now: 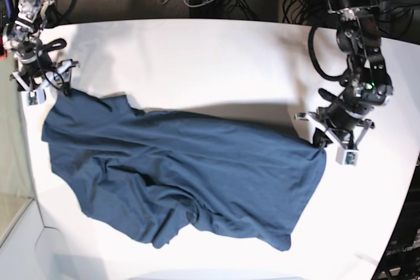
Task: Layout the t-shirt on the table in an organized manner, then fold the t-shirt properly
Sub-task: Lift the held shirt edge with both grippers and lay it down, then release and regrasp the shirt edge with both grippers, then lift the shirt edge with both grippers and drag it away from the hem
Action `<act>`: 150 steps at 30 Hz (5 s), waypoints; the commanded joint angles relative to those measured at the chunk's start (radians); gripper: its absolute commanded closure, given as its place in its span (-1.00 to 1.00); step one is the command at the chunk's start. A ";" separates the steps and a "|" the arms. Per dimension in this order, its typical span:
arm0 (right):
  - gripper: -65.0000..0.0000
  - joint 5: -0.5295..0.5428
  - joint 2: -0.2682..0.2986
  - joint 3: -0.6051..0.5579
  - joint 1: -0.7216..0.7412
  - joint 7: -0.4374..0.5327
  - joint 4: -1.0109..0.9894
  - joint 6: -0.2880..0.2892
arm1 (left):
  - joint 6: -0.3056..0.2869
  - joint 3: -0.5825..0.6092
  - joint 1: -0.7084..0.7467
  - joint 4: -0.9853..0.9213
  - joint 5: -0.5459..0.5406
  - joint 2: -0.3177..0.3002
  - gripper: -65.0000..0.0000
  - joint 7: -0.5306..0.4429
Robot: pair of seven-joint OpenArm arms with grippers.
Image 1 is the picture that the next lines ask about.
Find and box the dark blue t-shirt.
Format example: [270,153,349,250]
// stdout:
[42,90,327,251]

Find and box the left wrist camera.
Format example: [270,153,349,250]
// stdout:
[335,147,359,166]

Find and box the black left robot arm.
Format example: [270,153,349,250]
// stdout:
[295,0,393,158]

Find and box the blue handled tool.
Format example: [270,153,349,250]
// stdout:
[4,0,15,20]

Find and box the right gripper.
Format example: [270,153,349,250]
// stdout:
[3,0,79,93]

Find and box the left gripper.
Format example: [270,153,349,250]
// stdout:
[294,11,393,150]

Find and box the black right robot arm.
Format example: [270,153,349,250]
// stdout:
[2,0,78,96]

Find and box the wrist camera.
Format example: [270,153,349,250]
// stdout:
[335,147,359,166]
[22,89,46,106]

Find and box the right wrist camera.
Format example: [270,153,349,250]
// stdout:
[22,89,46,106]

